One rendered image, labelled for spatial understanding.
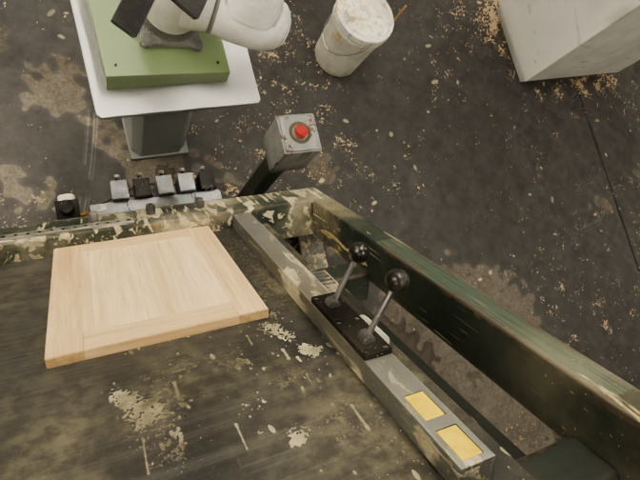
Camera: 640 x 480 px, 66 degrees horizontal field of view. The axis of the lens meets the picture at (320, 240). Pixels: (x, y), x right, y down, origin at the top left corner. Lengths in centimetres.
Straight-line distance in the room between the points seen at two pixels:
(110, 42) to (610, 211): 306
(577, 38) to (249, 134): 186
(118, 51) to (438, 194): 182
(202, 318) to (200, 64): 92
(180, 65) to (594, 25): 224
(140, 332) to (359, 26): 193
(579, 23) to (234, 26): 216
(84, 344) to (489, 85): 285
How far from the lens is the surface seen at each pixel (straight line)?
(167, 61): 162
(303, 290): 95
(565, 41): 327
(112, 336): 93
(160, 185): 152
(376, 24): 258
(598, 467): 81
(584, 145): 370
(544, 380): 84
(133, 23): 65
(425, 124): 293
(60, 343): 95
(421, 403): 71
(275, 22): 151
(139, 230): 134
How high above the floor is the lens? 221
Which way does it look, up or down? 66 degrees down
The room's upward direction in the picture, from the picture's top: 61 degrees clockwise
